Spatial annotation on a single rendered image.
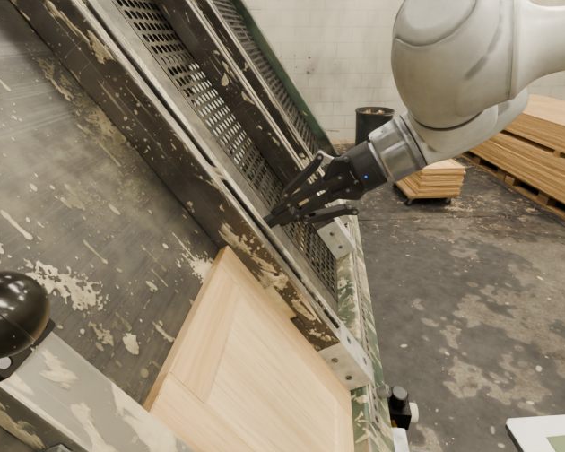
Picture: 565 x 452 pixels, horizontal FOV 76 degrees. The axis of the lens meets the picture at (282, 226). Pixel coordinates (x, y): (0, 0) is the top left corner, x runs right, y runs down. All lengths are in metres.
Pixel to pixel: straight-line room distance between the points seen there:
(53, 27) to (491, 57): 0.52
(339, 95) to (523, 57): 5.43
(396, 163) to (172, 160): 0.33
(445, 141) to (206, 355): 0.42
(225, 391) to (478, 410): 1.70
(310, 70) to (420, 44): 5.33
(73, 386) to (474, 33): 0.44
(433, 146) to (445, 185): 3.28
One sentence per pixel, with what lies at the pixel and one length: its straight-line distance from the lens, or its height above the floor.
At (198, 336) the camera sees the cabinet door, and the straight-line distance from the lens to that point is 0.47.
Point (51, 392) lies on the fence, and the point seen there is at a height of 1.32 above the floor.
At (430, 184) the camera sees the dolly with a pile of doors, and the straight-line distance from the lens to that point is 3.76.
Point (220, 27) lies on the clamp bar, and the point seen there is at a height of 1.55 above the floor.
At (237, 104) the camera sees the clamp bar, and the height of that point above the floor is 1.36.
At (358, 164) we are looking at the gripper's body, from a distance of 0.57.
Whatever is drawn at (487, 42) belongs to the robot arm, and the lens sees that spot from 0.41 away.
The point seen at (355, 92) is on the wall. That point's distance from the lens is 5.88.
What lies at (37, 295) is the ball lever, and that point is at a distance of 0.19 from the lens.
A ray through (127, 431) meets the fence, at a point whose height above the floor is 1.26.
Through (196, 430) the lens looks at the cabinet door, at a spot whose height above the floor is 1.18.
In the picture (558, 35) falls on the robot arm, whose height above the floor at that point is 1.54.
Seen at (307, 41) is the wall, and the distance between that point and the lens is 5.68.
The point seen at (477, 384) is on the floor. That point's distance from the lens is 2.18.
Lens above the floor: 1.54
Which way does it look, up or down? 28 degrees down
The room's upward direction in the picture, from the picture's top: straight up
